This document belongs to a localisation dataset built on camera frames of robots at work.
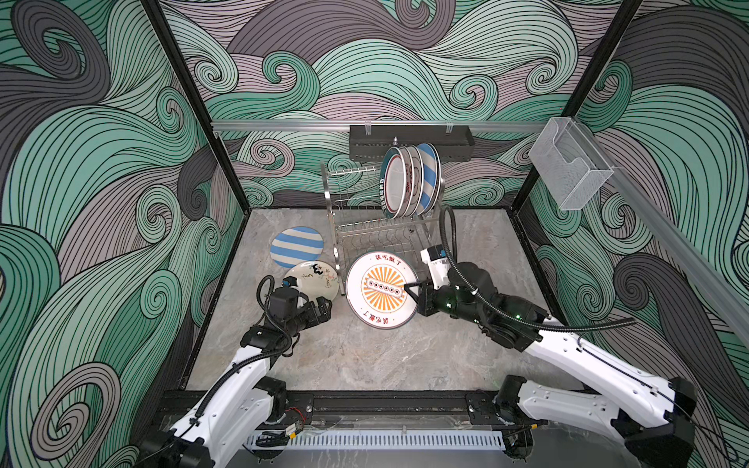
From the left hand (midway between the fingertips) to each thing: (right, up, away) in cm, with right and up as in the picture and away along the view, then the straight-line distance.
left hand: (320, 302), depth 84 cm
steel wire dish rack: (+11, +23, -5) cm, 26 cm away
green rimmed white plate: (+22, +36, 0) cm, 42 cm away
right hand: (+23, +9, -17) cm, 30 cm away
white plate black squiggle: (-4, +4, +15) cm, 16 cm away
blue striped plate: (-13, +16, +26) cm, 33 cm away
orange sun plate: (+16, +7, -13) cm, 22 cm away
